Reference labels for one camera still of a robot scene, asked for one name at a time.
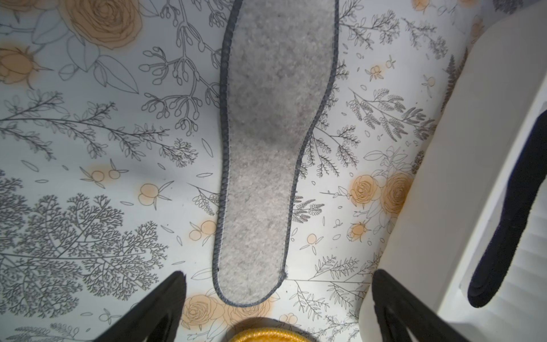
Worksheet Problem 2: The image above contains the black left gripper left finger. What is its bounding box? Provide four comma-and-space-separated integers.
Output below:
96, 271, 187, 341

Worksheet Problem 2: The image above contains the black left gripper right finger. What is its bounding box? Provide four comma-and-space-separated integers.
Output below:
372, 269, 466, 341

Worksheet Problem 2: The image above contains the black foam insole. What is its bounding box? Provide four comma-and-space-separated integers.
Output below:
467, 113, 546, 308

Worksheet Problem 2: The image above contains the grey felt insole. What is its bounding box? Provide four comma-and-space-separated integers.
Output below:
212, 1, 339, 307

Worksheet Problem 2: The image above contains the white plastic storage box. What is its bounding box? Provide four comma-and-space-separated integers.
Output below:
359, 1, 546, 341

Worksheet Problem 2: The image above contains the orange fuzzy insole front upper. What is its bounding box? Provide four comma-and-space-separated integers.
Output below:
229, 328, 311, 342

